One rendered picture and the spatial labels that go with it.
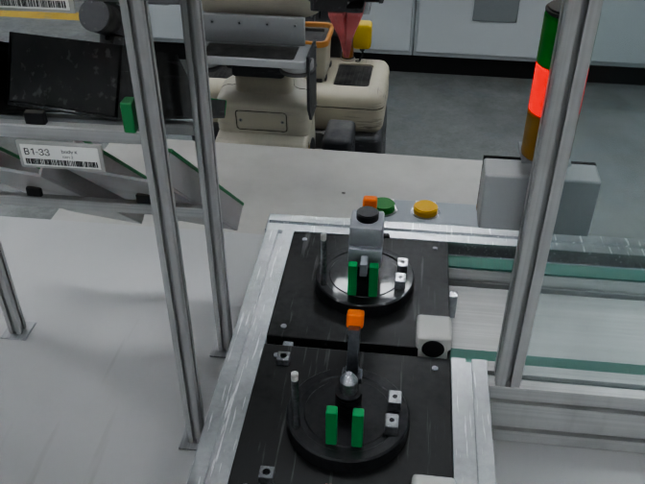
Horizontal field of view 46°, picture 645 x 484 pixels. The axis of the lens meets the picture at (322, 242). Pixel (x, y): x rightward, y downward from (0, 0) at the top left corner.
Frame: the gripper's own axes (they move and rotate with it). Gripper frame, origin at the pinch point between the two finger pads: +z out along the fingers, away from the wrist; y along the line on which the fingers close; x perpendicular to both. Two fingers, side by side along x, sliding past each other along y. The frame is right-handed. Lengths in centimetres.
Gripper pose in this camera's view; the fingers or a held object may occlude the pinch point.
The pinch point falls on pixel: (346, 50)
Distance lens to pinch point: 112.5
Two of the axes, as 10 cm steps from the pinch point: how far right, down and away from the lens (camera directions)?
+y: 9.9, 0.6, -1.1
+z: 0.1, 8.3, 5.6
